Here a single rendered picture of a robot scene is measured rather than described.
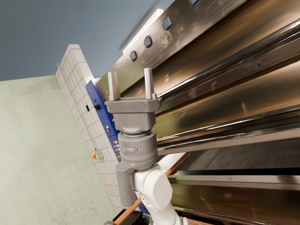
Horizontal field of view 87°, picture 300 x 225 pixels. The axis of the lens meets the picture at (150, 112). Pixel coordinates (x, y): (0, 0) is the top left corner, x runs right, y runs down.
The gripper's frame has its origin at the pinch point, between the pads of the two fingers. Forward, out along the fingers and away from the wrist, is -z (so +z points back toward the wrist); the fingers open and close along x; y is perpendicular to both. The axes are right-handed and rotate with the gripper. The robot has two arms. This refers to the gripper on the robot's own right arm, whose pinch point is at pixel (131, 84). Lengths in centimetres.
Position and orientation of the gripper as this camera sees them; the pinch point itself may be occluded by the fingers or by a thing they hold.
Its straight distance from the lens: 34.3
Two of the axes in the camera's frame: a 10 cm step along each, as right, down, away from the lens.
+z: 0.9, 9.6, 2.6
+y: 3.0, -2.7, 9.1
